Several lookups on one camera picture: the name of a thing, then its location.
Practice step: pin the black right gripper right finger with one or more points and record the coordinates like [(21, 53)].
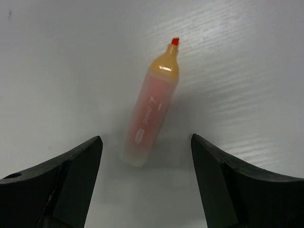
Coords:
[(237, 194)]

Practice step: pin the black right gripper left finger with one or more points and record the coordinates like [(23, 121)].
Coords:
[(54, 194)]

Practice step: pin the pink highlighter body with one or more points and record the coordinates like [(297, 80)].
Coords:
[(151, 106)]

